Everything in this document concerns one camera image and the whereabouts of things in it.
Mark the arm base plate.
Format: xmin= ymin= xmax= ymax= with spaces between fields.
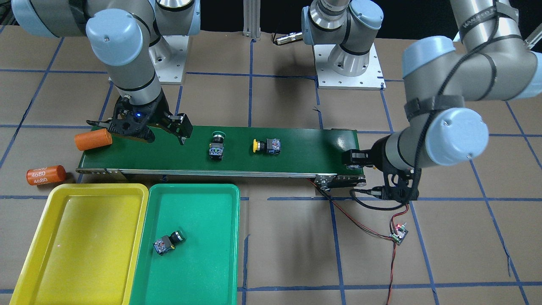
xmin=313 ymin=44 xmax=387 ymax=90
xmin=109 ymin=36 xmax=188 ymax=85

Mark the green plastic tray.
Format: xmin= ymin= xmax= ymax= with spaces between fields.
xmin=129 ymin=183 xmax=240 ymax=305

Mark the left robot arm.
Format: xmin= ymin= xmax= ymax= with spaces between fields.
xmin=343 ymin=0 xmax=541 ymax=205

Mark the green push button switch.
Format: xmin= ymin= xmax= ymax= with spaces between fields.
xmin=208 ymin=131 xmax=225 ymax=161

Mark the plain orange cylinder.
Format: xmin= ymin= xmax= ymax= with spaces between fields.
xmin=74 ymin=129 xmax=113 ymax=151

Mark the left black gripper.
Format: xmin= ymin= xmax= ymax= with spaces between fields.
xmin=341 ymin=138 xmax=422 ymax=200

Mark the green conveyor belt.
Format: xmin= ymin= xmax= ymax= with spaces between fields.
xmin=76 ymin=126 xmax=364 ymax=181

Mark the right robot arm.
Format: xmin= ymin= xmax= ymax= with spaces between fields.
xmin=11 ymin=0 xmax=201 ymax=144

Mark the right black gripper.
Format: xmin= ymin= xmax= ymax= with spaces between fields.
xmin=86 ymin=91 xmax=193 ymax=145

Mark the aluminium frame post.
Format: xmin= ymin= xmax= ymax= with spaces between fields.
xmin=243 ymin=0 xmax=261 ymax=40

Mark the red black power wire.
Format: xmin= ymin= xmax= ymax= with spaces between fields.
xmin=307 ymin=178 xmax=411 ymax=305

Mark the yellow plastic tray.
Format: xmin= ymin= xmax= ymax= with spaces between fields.
xmin=10 ymin=183 xmax=149 ymax=305

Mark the orange cylinder with white text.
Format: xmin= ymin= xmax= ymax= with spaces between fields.
xmin=26 ymin=165 xmax=66 ymax=186

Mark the small motor controller board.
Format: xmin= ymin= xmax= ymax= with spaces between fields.
xmin=389 ymin=223 xmax=409 ymax=245

